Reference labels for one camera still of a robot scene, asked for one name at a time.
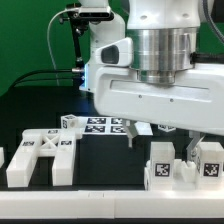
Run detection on white chair seat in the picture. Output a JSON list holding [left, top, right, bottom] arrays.
[[143, 158, 224, 192]]

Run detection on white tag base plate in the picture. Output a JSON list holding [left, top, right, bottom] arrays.
[[78, 116, 153, 136]]

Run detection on white left fence piece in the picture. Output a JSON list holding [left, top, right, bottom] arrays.
[[0, 147, 4, 168]]

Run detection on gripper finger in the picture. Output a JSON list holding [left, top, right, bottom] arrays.
[[122, 119, 138, 148], [186, 131, 205, 161]]

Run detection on black camera stand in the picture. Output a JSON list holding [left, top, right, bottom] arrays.
[[59, 3, 87, 69]]

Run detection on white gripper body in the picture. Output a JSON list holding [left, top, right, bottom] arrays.
[[94, 64, 224, 136]]

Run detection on white front fence bar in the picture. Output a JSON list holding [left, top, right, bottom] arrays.
[[0, 191, 224, 219]]

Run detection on white chair back frame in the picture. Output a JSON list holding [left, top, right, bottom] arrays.
[[6, 128, 83, 188]]

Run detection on black cables on table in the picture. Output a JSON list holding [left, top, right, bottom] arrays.
[[11, 68, 84, 89]]

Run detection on grey cable loop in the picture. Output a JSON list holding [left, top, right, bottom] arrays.
[[46, 8, 78, 87]]

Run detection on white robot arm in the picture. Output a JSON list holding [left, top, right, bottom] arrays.
[[94, 0, 224, 136]]

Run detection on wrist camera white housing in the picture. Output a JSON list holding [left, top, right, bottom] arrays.
[[95, 37, 133, 67]]

